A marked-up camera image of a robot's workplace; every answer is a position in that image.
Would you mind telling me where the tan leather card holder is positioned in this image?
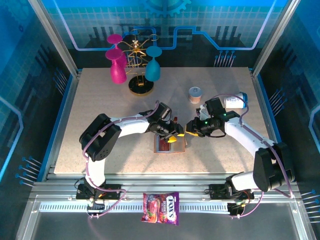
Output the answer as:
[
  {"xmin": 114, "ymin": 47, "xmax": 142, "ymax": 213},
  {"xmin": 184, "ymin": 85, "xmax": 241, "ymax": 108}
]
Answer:
[{"xmin": 153, "ymin": 133, "xmax": 188, "ymax": 154}]

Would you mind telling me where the small tin can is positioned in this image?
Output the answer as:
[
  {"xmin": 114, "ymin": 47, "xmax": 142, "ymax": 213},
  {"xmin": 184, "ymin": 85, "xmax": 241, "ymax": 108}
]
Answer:
[{"xmin": 187, "ymin": 86, "xmax": 203, "ymax": 105}]

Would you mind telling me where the white cup with blue lid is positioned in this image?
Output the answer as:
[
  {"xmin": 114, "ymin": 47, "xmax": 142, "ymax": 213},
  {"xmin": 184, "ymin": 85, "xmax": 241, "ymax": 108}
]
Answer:
[{"xmin": 223, "ymin": 91, "xmax": 249, "ymax": 110}]

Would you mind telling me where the blue wine glass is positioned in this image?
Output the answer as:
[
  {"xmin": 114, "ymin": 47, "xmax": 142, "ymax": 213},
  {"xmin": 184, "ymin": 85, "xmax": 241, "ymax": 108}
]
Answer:
[{"xmin": 144, "ymin": 45, "xmax": 163, "ymax": 82}]

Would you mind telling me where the large pink wine glass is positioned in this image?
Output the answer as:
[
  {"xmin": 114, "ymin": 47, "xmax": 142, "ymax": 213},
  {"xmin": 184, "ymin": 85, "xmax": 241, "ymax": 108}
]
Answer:
[{"xmin": 105, "ymin": 48, "xmax": 128, "ymax": 85}]

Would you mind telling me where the Fox's candy bag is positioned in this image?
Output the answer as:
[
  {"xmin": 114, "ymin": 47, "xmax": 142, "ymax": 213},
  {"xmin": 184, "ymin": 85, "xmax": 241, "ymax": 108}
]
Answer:
[{"xmin": 140, "ymin": 191, "xmax": 180, "ymax": 226}]

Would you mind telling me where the small pink wine glass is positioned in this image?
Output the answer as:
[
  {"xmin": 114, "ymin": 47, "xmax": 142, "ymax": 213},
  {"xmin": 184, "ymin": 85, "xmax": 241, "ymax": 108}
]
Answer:
[{"xmin": 106, "ymin": 34, "xmax": 128, "ymax": 66}]

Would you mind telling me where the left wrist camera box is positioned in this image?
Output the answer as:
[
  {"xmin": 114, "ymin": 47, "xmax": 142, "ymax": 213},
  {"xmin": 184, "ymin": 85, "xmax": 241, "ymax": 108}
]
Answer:
[{"xmin": 155, "ymin": 101, "xmax": 174, "ymax": 122}]

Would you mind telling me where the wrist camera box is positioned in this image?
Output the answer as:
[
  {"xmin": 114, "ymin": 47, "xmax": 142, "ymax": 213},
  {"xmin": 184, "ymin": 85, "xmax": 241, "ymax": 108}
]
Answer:
[
  {"xmin": 155, "ymin": 101, "xmax": 174, "ymax": 122},
  {"xmin": 195, "ymin": 97, "xmax": 225, "ymax": 120}
]

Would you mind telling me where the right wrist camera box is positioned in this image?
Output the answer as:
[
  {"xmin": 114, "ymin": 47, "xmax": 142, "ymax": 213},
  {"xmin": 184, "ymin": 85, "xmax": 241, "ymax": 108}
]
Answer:
[{"xmin": 195, "ymin": 97, "xmax": 225, "ymax": 120}]

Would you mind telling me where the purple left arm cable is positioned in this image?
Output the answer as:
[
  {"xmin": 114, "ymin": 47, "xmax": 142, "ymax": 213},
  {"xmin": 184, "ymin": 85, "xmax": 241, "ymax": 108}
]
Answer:
[{"xmin": 82, "ymin": 99, "xmax": 127, "ymax": 220}]

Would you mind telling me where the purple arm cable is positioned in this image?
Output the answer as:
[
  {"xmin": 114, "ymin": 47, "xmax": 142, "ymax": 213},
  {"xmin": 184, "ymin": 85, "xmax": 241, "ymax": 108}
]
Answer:
[
  {"xmin": 82, "ymin": 99, "xmax": 127, "ymax": 220},
  {"xmin": 211, "ymin": 93, "xmax": 295, "ymax": 220}
]

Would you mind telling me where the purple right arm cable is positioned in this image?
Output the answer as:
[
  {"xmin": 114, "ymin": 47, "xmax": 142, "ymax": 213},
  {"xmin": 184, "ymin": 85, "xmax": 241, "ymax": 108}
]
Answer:
[{"xmin": 211, "ymin": 93, "xmax": 295, "ymax": 220}]

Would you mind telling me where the gold wire glass rack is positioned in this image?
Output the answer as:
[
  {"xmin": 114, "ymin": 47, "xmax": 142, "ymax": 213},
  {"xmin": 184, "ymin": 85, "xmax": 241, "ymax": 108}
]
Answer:
[{"xmin": 116, "ymin": 28, "xmax": 160, "ymax": 97}]

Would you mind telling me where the aluminium frame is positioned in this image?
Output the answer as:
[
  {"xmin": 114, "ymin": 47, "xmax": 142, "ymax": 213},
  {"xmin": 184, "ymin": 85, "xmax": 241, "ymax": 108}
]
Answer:
[{"xmin": 14, "ymin": 0, "xmax": 317, "ymax": 240}]

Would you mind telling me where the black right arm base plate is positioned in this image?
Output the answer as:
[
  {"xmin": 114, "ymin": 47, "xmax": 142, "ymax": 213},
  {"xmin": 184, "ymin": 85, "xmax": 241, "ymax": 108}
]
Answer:
[{"xmin": 208, "ymin": 183, "xmax": 255, "ymax": 200}]

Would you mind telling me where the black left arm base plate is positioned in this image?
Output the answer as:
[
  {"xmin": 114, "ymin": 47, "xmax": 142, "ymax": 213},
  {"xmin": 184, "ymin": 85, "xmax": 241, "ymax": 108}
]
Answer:
[{"xmin": 76, "ymin": 183, "xmax": 123, "ymax": 201}]

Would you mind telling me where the slotted cable duct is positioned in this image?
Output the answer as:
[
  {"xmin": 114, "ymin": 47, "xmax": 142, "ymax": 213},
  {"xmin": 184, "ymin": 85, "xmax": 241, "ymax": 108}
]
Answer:
[{"xmin": 39, "ymin": 202, "xmax": 235, "ymax": 213}]

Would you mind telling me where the black electronics box with wires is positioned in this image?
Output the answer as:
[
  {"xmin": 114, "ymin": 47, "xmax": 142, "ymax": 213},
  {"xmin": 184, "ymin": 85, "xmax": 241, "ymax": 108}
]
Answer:
[
  {"xmin": 227, "ymin": 201, "xmax": 245, "ymax": 217},
  {"xmin": 86, "ymin": 199, "xmax": 106, "ymax": 215}
]

